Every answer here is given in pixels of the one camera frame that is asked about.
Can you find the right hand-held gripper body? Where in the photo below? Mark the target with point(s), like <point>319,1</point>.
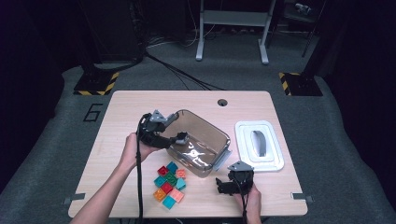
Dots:
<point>243,180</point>

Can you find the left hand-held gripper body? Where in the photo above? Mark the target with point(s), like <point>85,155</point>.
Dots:
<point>152,135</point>

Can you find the translucent brown storage box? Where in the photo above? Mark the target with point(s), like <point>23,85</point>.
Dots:
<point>205,133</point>

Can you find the blue building block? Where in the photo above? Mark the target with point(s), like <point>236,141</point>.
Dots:
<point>172,166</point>

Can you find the red building block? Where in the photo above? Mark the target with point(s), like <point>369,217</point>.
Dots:
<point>162,170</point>
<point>166,188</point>

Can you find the salmon building block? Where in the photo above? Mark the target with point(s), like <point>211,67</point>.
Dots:
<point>181,173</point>

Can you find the green building block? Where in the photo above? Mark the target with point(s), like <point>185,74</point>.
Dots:
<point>170,178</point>

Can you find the teal sloped building block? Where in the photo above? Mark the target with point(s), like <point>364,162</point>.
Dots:
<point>181,184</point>

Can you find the pink building block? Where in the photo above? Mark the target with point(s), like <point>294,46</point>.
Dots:
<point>177,195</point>

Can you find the orange building block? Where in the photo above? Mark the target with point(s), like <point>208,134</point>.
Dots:
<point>159,195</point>

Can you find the person's right hand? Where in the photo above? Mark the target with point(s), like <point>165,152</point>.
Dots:
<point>252,203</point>

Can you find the person's left hand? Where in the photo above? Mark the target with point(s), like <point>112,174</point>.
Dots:
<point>132,152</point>

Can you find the black stand base striped tape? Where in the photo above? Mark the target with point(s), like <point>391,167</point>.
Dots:
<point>93,83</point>
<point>303,84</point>

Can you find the black equipment cabinet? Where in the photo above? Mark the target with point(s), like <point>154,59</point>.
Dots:
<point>115,31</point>

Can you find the dark curtain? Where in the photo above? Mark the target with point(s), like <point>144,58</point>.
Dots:
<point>367,93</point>
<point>25,93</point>

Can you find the small grey device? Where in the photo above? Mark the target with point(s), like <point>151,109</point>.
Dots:
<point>303,8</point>

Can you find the grey table bracket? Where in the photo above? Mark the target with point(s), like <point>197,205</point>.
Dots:
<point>300,196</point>
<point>76,197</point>

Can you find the white metal desk frame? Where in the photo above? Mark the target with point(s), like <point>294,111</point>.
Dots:
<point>233,18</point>

